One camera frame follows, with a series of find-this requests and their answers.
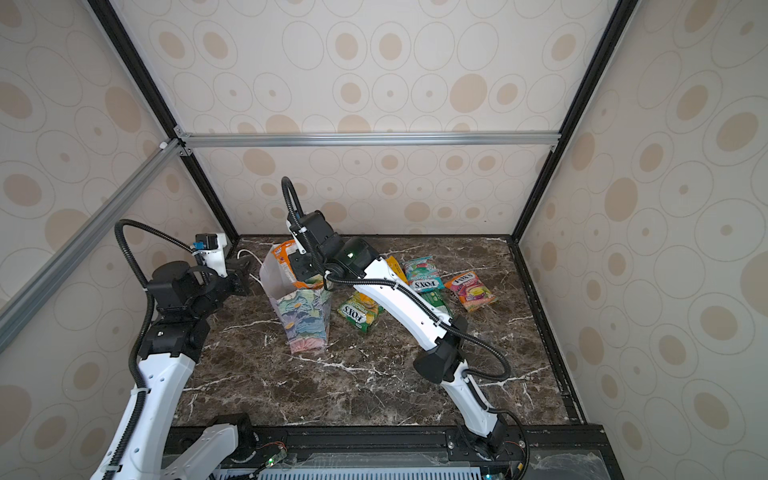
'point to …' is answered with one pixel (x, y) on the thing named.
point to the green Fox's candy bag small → (361, 310)
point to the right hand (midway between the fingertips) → (297, 259)
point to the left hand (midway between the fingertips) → (257, 254)
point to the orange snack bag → (282, 253)
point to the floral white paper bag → (304, 313)
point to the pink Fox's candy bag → (473, 292)
